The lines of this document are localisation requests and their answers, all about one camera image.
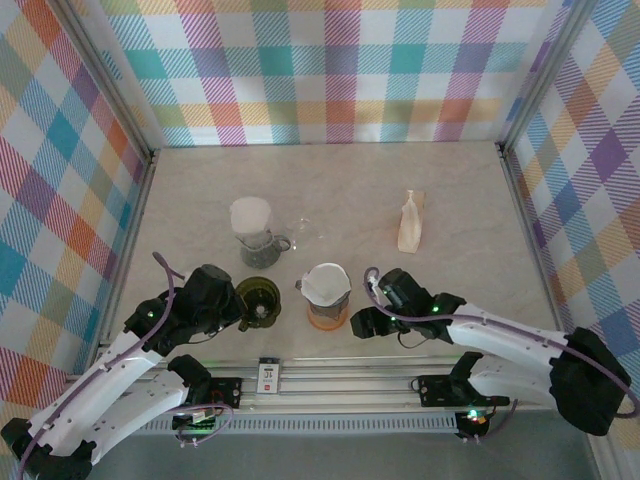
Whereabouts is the olive green coffee dripper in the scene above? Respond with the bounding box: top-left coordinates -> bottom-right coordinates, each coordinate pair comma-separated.
234,276 -> 282,331

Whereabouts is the grey transparent coffee dripper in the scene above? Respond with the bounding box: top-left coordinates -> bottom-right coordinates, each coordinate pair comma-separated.
294,264 -> 354,321

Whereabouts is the clear coffee dripper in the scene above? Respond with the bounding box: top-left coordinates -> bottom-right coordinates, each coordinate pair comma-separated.
230,199 -> 274,249

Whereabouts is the orange coffee filter pack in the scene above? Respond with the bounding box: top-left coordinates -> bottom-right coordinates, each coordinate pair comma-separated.
396,188 -> 426,254

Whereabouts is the clear transparent pitcher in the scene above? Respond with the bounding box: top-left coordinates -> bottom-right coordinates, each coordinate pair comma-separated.
287,217 -> 324,251

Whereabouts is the white label card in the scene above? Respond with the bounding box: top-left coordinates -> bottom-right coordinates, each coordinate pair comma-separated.
257,355 -> 282,396

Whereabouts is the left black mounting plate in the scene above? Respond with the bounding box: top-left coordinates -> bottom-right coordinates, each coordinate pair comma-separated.
207,377 -> 244,410

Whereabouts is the black mounting plate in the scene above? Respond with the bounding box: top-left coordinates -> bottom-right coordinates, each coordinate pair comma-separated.
207,377 -> 244,410
417,374 -> 511,407

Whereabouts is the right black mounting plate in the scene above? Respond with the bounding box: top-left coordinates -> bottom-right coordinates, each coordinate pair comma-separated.
417,374 -> 511,407

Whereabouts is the right small controller board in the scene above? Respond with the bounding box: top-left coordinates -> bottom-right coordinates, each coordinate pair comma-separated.
457,408 -> 489,437

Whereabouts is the small controller board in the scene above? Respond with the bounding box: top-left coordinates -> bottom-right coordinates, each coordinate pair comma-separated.
457,408 -> 489,437
172,412 -> 221,437

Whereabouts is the left small controller board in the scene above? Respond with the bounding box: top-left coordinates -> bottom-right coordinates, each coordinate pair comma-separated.
172,412 -> 221,437

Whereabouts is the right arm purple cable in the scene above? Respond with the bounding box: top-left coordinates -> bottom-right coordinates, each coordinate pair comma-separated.
367,267 -> 640,444

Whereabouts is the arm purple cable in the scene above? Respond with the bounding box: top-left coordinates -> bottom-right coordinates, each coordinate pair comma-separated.
17,252 -> 235,449
367,267 -> 640,444

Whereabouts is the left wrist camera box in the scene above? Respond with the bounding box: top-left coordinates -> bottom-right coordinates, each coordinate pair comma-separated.
175,264 -> 236,314

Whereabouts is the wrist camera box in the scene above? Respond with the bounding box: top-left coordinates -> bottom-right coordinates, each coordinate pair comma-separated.
377,268 -> 431,314
175,264 -> 236,314

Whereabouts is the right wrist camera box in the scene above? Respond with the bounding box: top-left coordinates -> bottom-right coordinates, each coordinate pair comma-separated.
377,268 -> 431,314

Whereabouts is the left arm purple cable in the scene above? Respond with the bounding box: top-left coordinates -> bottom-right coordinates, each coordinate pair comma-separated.
17,252 -> 235,449

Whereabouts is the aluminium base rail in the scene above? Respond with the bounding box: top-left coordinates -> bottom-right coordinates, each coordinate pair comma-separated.
64,355 -> 561,416

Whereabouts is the grey slotted cable duct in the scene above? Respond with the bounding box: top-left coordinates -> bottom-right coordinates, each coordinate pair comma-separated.
134,413 -> 461,435

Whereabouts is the aluminium side rail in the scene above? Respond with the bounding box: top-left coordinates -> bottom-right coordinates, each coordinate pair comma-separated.
47,147 -> 161,480
497,142 -> 621,480

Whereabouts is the aluminium frame post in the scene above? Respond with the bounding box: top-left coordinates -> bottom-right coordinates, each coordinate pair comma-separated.
57,0 -> 161,161
498,0 -> 596,151

